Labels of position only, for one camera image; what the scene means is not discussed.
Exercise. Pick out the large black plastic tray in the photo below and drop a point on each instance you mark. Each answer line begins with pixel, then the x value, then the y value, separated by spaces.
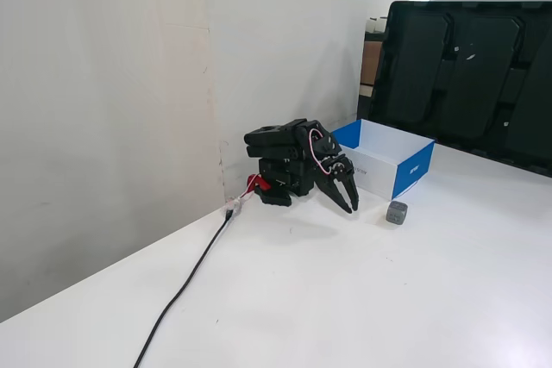
pixel 466 79

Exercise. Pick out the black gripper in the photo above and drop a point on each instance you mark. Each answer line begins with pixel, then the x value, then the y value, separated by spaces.
pixel 332 177

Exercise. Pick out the blue and white cardboard box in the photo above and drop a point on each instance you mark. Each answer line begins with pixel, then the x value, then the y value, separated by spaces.
pixel 388 157

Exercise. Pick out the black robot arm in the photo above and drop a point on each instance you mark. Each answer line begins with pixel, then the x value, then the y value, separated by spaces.
pixel 276 157

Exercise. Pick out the brown cardboard shelf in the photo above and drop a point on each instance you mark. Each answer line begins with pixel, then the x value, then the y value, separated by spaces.
pixel 370 62

